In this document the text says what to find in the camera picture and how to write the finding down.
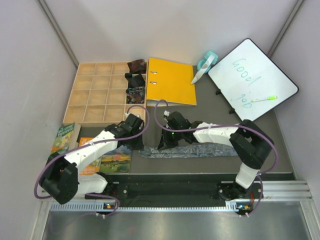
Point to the green children's book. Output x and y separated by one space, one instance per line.
66 138

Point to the dark red rolled tie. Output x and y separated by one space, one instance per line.
138 66

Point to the wooden compartment tray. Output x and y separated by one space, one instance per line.
98 96

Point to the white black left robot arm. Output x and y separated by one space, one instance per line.
62 178

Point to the teal white cat-ear headphones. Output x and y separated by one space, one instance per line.
204 65

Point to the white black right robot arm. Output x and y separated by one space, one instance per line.
247 139

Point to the white whiteboard black frame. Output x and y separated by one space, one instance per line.
247 73

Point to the floral rolled tie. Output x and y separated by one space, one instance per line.
135 95

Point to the green whiteboard marker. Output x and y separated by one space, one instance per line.
269 98

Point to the dark blue striped rolled tie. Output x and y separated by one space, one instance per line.
135 81

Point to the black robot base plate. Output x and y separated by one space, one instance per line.
210 186

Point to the blue Animal Farm book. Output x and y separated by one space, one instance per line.
116 161

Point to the orange book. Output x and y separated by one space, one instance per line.
90 157

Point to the aluminium frame rail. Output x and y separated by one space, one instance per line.
274 191

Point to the grey blue patterned tie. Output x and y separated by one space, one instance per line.
190 151

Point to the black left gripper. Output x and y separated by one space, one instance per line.
138 146

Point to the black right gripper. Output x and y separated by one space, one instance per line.
165 142

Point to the yellow ring binder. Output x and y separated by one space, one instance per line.
170 81

